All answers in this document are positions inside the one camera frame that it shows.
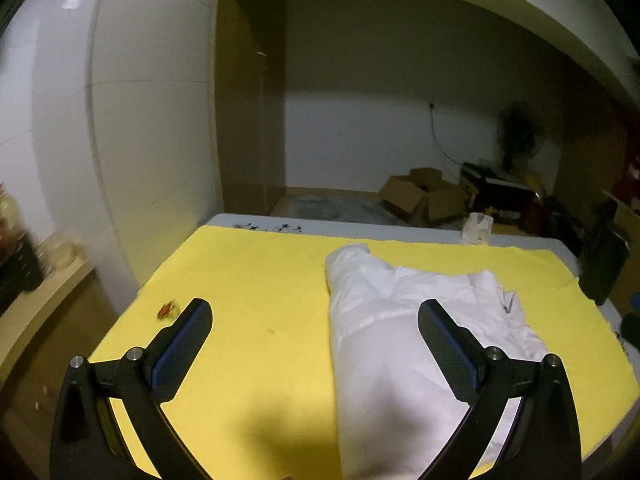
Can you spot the brown wooden door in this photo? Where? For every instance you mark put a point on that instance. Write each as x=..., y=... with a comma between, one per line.
x=249, y=102

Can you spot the black bag beside table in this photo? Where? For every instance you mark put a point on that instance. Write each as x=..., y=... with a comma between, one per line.
x=605, y=252

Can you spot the white puffer jacket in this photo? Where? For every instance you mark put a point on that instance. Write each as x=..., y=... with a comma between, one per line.
x=395, y=410

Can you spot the black standing fan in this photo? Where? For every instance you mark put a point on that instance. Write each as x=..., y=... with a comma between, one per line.
x=521, y=134

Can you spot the small orange object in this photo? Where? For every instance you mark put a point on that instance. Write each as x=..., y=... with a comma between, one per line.
x=168, y=311

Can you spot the open cardboard box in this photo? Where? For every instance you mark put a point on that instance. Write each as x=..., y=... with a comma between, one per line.
x=423, y=197

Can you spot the black box with yellow print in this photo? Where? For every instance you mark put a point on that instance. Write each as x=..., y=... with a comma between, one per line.
x=488, y=192

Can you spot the yellow table cloth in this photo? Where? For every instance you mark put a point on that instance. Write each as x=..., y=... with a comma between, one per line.
x=259, y=400

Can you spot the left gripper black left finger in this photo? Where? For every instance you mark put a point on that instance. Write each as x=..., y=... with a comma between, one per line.
x=87, y=442

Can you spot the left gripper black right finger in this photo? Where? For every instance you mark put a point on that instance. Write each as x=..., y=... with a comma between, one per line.
x=543, y=440

